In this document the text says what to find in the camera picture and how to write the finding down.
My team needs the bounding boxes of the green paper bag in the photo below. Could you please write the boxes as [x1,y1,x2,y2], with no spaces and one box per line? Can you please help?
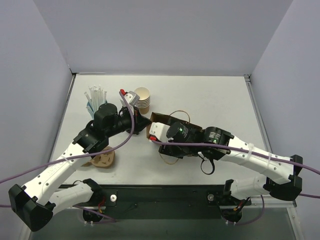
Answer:
[146,109,203,166]

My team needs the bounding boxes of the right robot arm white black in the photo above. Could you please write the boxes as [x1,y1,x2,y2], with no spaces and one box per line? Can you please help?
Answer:
[149,121,303,204]

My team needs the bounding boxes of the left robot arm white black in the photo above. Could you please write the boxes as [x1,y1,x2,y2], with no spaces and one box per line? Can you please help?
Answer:
[8,103,151,232]

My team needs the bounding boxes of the stack of paper cups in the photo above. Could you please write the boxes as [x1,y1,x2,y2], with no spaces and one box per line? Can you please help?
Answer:
[134,87,151,115]

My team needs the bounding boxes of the white wrapped straws bundle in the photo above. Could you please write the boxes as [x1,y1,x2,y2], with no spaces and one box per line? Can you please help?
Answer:
[84,85,107,113]

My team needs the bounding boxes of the blue straw holder cup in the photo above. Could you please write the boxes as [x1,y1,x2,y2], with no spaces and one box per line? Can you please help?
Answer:
[86,101,95,119]

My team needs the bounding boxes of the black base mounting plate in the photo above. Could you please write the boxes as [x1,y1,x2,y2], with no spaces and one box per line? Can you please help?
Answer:
[79,184,251,221]

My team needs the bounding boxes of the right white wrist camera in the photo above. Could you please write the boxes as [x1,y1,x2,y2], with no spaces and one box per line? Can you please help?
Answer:
[146,122,170,142]

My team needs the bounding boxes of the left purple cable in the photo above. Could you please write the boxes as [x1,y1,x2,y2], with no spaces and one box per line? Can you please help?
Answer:
[0,91,138,208]

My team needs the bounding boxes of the purple cable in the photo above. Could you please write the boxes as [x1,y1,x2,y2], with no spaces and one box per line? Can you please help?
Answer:
[149,137,320,200]
[0,91,138,208]

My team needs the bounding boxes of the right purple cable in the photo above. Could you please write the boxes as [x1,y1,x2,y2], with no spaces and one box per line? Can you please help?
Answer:
[149,137,320,200]

